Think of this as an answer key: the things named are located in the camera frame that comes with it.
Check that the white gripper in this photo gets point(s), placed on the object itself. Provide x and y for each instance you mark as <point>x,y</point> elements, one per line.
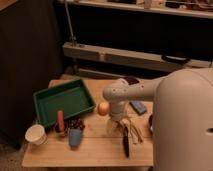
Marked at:
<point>114,127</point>

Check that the black handled brush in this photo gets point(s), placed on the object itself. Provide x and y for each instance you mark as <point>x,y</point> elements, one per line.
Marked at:
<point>125,141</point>

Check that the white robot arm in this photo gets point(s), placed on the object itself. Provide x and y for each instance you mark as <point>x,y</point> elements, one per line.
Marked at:
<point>182,117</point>

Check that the orange round fruit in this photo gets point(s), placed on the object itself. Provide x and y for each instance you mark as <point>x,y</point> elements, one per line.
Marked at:
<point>103,108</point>

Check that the wooden tongs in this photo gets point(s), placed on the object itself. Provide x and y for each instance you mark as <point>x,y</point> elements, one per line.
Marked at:
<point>135,132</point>

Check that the blue sponge block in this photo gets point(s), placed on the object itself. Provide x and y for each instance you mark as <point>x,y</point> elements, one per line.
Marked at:
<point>138,107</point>

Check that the black bowl with cloth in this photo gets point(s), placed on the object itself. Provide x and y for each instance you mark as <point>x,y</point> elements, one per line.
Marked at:
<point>150,121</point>

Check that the dark red grape bunch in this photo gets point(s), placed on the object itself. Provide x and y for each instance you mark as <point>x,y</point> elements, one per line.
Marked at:
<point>76,124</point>

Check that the blue plastic cup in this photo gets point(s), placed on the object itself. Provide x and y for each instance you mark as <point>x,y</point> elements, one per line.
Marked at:
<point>74,137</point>

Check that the green plastic tray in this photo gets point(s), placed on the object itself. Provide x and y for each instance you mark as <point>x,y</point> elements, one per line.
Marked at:
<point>73,98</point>

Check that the dark purple bowl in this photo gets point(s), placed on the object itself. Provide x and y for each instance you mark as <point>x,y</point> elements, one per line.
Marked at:
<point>131,80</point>

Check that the red carrot toy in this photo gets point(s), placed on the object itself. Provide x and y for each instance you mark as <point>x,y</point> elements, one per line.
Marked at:
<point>60,120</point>

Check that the white paper cup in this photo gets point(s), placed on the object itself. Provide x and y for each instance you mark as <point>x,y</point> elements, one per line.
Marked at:
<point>36,134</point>

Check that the metal pole stand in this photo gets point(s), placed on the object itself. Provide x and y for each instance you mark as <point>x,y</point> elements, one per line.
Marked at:
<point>72,36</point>

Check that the black handle on shelf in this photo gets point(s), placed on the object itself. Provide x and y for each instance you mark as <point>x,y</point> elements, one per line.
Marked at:
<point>175,59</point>

